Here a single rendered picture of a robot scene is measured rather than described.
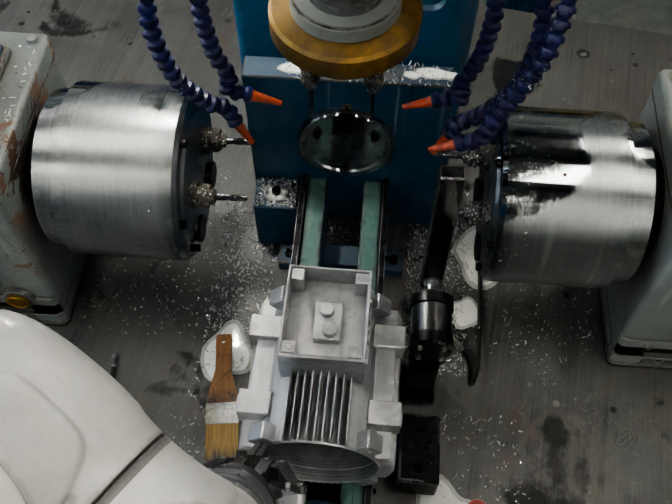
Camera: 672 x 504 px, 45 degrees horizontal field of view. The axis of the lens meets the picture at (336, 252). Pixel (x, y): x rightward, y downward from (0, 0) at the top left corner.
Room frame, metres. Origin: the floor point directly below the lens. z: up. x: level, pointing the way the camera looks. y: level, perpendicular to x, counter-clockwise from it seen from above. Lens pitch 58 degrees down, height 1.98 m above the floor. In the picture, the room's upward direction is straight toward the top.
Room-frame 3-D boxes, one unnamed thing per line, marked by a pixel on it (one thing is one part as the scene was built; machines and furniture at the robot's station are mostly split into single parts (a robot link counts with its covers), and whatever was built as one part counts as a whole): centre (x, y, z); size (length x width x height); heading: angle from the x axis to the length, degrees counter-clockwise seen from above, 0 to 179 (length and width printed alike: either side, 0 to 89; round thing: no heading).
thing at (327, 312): (0.44, 0.01, 1.11); 0.12 x 0.11 x 0.07; 175
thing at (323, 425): (0.40, 0.02, 1.01); 0.20 x 0.19 x 0.19; 175
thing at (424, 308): (0.66, -0.18, 0.92); 0.45 x 0.13 x 0.24; 175
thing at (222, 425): (0.47, 0.17, 0.80); 0.21 x 0.05 x 0.01; 3
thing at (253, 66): (0.85, -0.02, 0.97); 0.30 x 0.11 x 0.34; 85
